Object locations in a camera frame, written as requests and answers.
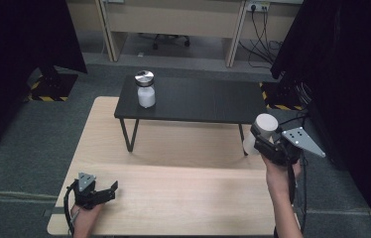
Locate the person's right hand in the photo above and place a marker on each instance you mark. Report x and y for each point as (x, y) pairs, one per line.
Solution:
(277, 175)

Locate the beige desk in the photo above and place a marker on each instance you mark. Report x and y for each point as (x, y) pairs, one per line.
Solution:
(173, 18)

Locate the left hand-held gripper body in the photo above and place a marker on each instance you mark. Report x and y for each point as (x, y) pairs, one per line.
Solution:
(86, 193)

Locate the glass jar with silver lid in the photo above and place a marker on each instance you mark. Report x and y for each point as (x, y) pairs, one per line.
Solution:
(145, 91)

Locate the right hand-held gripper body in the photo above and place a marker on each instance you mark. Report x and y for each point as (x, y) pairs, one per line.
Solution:
(289, 147)

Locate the black stand base striped tape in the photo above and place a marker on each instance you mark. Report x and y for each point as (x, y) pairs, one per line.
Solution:
(284, 94)
(54, 86)

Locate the person's left hand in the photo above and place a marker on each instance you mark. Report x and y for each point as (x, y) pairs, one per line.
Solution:
(86, 218)

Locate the white wall power outlet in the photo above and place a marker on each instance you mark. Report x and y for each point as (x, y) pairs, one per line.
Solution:
(258, 6)

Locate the black curtain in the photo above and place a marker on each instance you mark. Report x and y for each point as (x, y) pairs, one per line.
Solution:
(348, 82)
(15, 49)

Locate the black low shelf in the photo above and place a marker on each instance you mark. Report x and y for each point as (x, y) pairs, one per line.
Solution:
(191, 97)

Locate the white jar with white lid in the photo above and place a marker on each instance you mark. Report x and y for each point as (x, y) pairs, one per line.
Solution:
(262, 129)

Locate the small white floor scrap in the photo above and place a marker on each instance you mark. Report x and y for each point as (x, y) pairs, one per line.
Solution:
(140, 54)

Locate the black office chair base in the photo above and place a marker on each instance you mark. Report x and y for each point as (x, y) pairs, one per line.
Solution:
(170, 39)

